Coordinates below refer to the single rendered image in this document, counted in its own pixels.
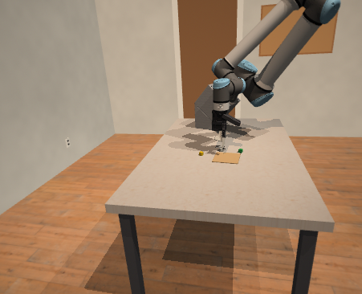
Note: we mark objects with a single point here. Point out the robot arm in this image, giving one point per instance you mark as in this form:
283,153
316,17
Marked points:
237,75

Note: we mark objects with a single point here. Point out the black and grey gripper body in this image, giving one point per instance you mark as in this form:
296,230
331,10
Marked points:
218,122

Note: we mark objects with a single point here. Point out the orange flat mat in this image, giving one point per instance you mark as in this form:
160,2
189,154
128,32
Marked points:
231,158

